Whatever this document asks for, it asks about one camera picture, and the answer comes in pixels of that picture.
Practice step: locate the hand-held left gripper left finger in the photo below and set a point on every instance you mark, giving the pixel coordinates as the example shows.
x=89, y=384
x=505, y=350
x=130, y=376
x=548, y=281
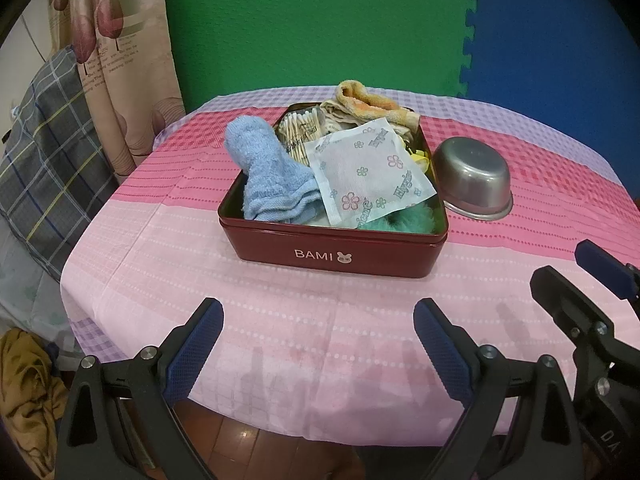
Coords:
x=200, y=340

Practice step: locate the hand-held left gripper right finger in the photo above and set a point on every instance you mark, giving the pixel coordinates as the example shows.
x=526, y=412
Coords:
x=440, y=345

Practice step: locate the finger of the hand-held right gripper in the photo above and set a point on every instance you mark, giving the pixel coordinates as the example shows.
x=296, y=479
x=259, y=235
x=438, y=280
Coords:
x=605, y=265
x=565, y=300

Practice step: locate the green fluffy puff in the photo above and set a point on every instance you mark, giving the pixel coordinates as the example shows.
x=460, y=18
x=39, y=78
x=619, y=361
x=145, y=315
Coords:
x=395, y=222

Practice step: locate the dark red tin box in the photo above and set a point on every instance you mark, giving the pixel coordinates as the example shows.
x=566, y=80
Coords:
x=330, y=255

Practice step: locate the light blue towel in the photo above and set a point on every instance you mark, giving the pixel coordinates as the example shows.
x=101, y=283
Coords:
x=265, y=170

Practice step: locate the flower print wipe packet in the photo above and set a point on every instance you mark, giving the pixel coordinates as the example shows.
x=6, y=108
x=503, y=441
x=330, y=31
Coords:
x=370, y=170

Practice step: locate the yellow soft toy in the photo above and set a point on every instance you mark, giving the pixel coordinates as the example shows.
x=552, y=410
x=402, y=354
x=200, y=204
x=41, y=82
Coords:
x=420, y=157

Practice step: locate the cotton swab pack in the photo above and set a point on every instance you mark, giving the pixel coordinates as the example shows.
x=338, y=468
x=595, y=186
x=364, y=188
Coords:
x=300, y=132

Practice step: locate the orange striped towel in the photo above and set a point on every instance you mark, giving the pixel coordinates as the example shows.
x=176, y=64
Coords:
x=370, y=100

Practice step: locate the pink checked tablecloth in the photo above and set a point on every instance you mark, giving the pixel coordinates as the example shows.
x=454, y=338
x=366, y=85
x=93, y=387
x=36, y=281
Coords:
x=300, y=320

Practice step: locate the stainless steel bowl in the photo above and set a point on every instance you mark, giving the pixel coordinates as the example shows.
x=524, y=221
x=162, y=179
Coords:
x=470, y=175

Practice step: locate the brown crumpled cloth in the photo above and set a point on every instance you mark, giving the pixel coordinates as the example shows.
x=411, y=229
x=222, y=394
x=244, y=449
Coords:
x=30, y=395

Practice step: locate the blue foam mat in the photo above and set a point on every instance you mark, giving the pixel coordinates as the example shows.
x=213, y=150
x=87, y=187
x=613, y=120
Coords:
x=550, y=50

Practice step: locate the grey plaid pillow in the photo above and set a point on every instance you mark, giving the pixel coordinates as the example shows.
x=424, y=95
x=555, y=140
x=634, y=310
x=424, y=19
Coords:
x=55, y=160

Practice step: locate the beige printed curtain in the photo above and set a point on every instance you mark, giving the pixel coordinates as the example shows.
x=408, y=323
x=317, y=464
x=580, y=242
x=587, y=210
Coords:
x=125, y=60

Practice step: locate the green foam mat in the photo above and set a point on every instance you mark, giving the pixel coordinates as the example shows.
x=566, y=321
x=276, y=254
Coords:
x=310, y=25

